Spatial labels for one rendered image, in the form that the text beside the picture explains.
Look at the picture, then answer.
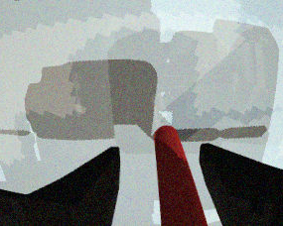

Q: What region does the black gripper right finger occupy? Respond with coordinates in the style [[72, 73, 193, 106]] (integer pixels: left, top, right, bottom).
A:
[[200, 144, 283, 226]]

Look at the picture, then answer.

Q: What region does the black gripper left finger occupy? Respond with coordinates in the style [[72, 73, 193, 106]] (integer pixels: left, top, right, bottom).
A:
[[0, 146, 120, 226]]

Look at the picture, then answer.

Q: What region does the red cylinder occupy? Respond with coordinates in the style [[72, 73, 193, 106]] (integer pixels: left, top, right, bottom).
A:
[[153, 125, 208, 226]]

